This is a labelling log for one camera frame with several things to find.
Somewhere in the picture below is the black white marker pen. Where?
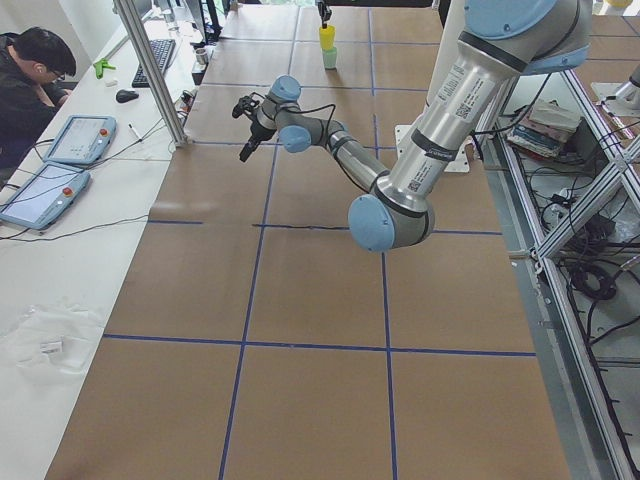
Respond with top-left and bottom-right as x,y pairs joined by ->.
128,123 -> 143,142

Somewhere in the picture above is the stack of books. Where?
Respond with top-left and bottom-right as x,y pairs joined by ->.
506,100 -> 582,158

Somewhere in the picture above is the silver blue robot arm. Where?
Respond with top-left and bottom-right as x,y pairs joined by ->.
232,1 -> 592,252

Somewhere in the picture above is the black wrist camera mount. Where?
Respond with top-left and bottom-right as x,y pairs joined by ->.
232,95 -> 261,119

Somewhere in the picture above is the black computer mouse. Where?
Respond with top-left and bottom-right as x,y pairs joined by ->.
115,89 -> 139,104

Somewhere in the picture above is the upper teach pendant tablet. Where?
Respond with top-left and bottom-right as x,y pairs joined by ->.
43,115 -> 117,165

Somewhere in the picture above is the clear plastic bag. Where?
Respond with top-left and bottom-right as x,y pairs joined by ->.
1,304 -> 107,385

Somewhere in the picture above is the light green plastic cup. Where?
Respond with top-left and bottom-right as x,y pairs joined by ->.
321,47 -> 338,70

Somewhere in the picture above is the lower teach pendant tablet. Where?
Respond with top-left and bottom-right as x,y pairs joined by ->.
1,162 -> 91,230

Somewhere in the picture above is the green plastic clamp tool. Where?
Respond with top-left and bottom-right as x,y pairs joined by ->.
93,58 -> 117,79

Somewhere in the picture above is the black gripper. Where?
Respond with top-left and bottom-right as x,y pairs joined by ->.
239,0 -> 332,162

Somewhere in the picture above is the black keyboard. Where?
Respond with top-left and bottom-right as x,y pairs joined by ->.
131,39 -> 176,89

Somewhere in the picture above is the yellow plastic cup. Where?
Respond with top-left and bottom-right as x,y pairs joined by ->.
318,25 -> 335,51

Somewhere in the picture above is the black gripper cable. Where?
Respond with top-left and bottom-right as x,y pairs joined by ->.
249,91 -> 337,124

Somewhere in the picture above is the aluminium frame post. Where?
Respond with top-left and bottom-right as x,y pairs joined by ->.
114,0 -> 187,147

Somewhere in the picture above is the teach pendant tablet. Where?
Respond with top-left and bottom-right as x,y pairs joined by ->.
43,115 -> 117,165
1,162 -> 91,230

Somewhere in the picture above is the silver metal cup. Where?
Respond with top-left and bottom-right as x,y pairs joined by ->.
194,48 -> 209,66

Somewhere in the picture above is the seated man in black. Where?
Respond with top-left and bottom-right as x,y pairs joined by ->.
0,27 -> 77,184

